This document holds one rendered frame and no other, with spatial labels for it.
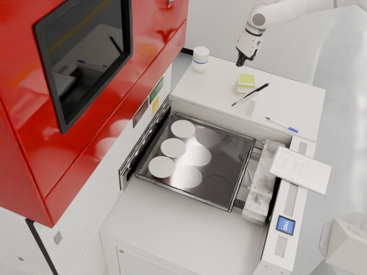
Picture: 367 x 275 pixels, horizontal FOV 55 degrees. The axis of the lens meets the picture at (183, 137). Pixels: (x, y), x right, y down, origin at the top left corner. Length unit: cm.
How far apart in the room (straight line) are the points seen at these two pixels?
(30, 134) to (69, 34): 18
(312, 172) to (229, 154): 31
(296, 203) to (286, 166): 15
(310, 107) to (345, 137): 145
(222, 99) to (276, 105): 23
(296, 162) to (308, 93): 42
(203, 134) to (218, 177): 22
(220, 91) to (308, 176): 52
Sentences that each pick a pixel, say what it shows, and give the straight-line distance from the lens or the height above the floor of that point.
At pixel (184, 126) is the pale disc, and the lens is 148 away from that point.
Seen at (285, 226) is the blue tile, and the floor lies 96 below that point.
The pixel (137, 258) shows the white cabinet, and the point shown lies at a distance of 134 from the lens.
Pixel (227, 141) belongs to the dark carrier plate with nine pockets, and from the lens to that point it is 145.
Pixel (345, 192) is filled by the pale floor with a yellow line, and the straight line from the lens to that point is 269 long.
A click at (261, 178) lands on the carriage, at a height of 88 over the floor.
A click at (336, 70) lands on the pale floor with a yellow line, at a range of 371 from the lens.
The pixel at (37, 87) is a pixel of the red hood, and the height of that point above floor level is 158.
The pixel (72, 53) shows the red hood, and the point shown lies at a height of 158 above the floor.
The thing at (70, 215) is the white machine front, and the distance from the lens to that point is 103.
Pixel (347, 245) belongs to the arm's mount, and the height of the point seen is 97.
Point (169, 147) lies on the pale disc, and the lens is 140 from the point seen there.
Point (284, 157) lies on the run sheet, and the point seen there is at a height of 97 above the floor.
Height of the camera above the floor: 197
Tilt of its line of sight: 48 degrees down
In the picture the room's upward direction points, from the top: 7 degrees clockwise
